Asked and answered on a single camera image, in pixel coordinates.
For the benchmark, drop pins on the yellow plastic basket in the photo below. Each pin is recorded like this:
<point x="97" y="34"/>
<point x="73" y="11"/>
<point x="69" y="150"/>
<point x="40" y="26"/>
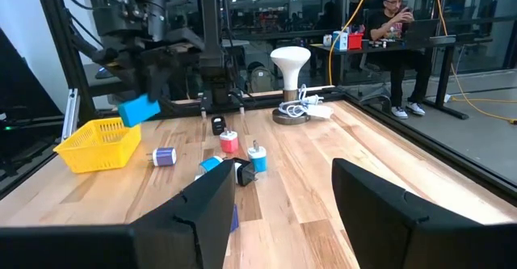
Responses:
<point x="97" y="152"/>

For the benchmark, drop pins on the white black small object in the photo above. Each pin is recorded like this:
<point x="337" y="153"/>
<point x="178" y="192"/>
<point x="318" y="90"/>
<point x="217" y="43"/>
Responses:
<point x="245" y="173"/>

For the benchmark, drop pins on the white cup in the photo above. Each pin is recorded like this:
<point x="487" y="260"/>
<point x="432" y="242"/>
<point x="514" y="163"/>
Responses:
<point x="327" y="40"/>

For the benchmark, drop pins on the person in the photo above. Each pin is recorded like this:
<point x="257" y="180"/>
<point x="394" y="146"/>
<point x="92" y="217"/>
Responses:
<point x="387" y="22"/>

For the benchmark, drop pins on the white mushroom table lamp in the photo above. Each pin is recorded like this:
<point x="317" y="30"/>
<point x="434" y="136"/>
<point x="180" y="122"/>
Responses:
<point x="290" y="63"/>

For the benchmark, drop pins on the purple and white wall charger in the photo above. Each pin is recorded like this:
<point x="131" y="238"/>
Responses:
<point x="163" y="157"/>

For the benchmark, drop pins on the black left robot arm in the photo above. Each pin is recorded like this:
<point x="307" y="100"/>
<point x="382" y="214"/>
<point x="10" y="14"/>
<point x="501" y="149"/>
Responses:
<point x="212" y="39"/>

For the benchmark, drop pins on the cyan rectangular block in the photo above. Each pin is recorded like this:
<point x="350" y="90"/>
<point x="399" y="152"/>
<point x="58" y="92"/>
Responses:
<point x="139" y="110"/>

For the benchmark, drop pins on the black flat monitor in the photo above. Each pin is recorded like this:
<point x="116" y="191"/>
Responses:
<point x="24" y="83"/>

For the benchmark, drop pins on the black power adapter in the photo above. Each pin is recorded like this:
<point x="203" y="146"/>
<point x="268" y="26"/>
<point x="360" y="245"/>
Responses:
<point x="218" y="125"/>

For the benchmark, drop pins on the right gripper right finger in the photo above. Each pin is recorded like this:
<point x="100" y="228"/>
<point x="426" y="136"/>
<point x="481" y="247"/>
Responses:
<point x="396" y="228"/>

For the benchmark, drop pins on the grey backpack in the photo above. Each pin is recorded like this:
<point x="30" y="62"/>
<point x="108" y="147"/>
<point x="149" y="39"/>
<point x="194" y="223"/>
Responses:
<point x="261" y="79"/>

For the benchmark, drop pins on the dark laptop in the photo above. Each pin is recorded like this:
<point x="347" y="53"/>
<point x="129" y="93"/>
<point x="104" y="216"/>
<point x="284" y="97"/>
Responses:
<point x="422" y="30"/>

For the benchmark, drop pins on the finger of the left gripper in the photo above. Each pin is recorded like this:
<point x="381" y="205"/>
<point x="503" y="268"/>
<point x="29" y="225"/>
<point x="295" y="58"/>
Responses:
<point x="157" y="75"/>
<point x="121" y="65"/>

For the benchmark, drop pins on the silver metal bracket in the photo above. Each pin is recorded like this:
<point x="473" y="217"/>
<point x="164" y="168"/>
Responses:
<point x="70" y="113"/>

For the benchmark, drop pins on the teal and white wall charger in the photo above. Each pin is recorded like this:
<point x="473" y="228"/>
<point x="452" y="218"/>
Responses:
<point x="258" y="160"/>
<point x="210" y="164"/>

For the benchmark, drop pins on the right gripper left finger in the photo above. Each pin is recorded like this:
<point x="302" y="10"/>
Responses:
<point x="194" y="220"/>

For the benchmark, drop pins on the navy blue small box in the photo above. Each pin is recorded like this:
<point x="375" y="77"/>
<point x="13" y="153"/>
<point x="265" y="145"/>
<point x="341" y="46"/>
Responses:
<point x="234" y="219"/>

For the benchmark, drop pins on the red box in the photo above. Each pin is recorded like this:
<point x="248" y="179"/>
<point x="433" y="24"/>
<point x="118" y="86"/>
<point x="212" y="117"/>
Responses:
<point x="355" y="41"/>

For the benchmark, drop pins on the blue and white box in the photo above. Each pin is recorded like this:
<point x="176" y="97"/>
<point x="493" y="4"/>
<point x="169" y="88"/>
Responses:
<point x="340" y="40"/>

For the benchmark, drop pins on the black desk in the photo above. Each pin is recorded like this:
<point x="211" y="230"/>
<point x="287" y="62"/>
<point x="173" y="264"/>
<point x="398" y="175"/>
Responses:
<point x="443" y="75"/>

